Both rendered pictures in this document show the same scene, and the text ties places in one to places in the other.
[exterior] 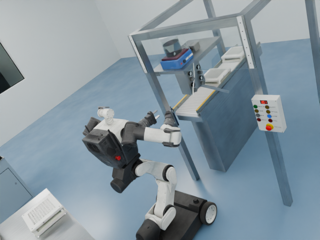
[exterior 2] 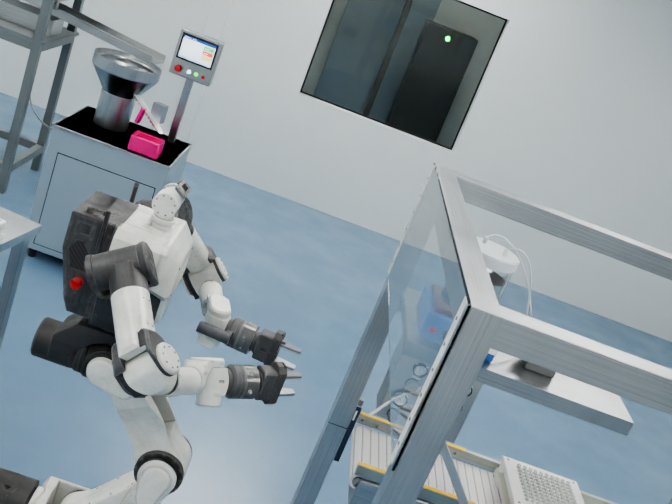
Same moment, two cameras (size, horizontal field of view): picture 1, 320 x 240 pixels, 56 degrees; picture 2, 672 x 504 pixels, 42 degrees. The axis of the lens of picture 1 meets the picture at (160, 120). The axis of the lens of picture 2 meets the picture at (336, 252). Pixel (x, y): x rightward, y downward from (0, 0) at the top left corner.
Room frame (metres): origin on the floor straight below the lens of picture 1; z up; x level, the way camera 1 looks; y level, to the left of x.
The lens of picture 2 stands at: (0.41, -1.24, 2.11)
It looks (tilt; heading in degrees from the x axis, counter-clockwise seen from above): 19 degrees down; 34
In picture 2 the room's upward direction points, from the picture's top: 22 degrees clockwise
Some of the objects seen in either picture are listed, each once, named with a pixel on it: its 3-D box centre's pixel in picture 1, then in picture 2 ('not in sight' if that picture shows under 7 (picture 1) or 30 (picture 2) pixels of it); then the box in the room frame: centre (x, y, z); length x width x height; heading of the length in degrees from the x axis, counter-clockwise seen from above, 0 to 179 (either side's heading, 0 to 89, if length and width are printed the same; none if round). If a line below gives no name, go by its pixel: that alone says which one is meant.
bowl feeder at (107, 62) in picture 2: not in sight; (130, 97); (3.42, 2.39, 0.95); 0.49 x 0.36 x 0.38; 129
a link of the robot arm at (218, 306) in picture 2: not in sight; (215, 314); (2.15, 0.24, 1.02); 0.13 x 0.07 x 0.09; 53
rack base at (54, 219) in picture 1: (45, 216); not in sight; (1.75, 1.03, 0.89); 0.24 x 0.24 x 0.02; 29
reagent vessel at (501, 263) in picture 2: not in sight; (480, 274); (2.41, -0.34, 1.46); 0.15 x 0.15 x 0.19
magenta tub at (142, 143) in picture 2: not in sight; (146, 144); (3.35, 2.08, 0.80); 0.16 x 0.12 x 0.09; 129
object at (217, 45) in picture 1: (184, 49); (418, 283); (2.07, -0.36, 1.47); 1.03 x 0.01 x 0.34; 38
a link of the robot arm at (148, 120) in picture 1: (147, 121); (259, 342); (2.20, 0.10, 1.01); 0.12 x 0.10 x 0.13; 120
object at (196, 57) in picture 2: not in sight; (186, 90); (3.65, 2.25, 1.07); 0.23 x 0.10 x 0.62; 129
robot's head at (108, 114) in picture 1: (106, 114); (167, 204); (1.91, 0.32, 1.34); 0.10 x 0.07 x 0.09; 39
